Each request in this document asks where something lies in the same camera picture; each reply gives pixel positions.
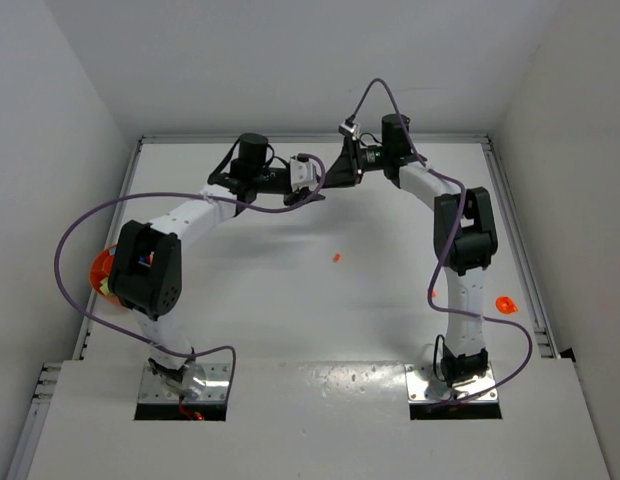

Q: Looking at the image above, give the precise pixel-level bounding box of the lime green lego brick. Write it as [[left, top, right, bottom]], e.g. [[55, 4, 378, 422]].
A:
[[99, 280, 111, 296]]

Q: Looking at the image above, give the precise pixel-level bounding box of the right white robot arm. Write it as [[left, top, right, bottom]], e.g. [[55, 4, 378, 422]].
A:
[[325, 114, 498, 387]]

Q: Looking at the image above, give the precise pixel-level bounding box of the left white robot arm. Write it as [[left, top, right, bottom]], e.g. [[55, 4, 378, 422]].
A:
[[108, 133, 326, 396]]

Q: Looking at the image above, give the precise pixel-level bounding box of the orange divided container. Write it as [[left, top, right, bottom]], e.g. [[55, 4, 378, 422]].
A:
[[89, 244, 122, 307]]

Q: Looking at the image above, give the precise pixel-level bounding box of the orange cone lego piece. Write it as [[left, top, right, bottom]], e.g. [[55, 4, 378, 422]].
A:
[[495, 296, 518, 315]]

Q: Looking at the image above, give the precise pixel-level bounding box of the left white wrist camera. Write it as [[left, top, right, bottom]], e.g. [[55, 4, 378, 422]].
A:
[[289, 156, 323, 192]]

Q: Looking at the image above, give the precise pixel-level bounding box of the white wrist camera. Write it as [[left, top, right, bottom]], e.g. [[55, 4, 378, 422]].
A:
[[289, 156, 323, 192], [338, 117, 360, 138]]

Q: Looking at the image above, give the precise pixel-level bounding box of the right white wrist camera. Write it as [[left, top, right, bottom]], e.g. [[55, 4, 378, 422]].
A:
[[338, 117, 360, 138]]

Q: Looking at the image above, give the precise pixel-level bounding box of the black base cable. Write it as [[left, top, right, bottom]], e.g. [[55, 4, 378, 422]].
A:
[[432, 334, 448, 384]]

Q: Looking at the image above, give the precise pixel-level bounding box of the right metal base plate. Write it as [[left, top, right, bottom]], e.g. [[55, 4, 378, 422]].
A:
[[404, 364, 498, 404]]

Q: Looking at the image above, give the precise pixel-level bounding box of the metal base plate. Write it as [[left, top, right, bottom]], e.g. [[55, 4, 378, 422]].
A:
[[137, 363, 231, 405], [404, 364, 498, 404]]

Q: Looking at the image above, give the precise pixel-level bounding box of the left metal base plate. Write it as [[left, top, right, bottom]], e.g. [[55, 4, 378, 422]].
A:
[[137, 363, 231, 405]]

